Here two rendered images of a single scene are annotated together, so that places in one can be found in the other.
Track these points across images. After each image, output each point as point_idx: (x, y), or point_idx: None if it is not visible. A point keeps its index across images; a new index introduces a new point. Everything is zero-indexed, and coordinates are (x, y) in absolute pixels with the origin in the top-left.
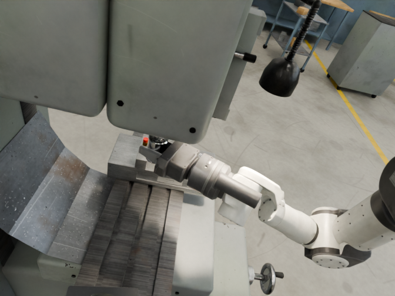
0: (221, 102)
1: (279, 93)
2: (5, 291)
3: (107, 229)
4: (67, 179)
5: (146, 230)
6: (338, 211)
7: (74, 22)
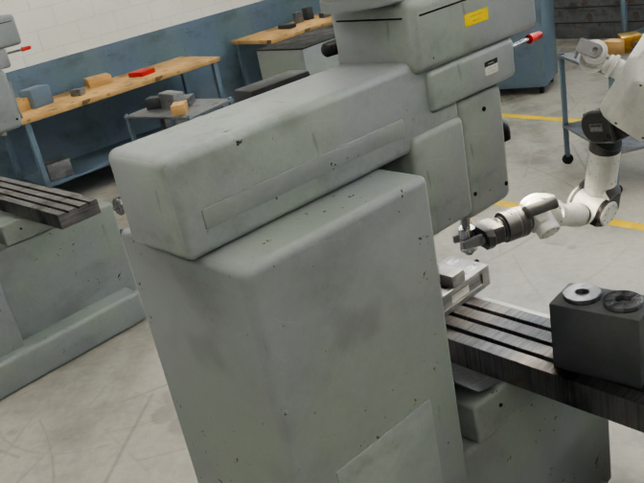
0: None
1: (508, 138)
2: None
3: (484, 343)
4: None
5: (500, 324)
6: (581, 185)
7: (460, 156)
